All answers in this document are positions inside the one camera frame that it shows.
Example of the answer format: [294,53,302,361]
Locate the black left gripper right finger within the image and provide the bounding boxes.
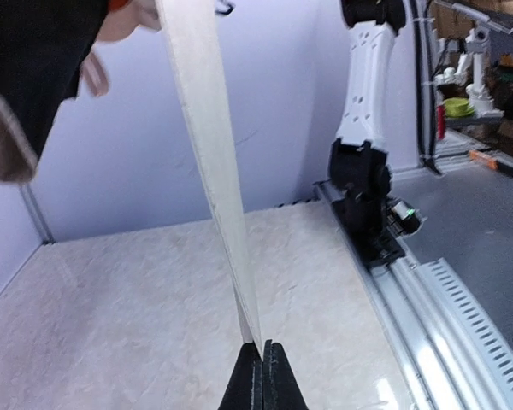
[262,339,306,410]

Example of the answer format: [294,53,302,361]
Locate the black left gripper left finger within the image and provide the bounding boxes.
[218,343,262,410]

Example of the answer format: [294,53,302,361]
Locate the beige folding umbrella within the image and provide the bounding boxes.
[0,1,263,350]

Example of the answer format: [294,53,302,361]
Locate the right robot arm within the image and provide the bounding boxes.
[328,1,407,202]

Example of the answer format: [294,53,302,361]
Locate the orange black tool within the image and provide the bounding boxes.
[469,150,513,179]

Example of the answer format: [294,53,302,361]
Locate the red bottle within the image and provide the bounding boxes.
[436,104,445,141]

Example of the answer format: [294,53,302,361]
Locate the green plates stack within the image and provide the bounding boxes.
[443,97,475,118]

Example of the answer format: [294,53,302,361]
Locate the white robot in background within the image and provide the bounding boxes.
[432,1,513,121]

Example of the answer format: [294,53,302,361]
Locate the aluminium front rail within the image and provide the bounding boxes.
[312,179,513,410]

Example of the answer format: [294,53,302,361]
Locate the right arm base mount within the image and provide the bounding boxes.
[332,195,423,268]

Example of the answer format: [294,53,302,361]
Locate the right aluminium corner post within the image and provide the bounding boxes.
[20,184,56,245]

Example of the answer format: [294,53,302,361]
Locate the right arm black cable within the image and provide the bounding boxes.
[411,0,443,176]

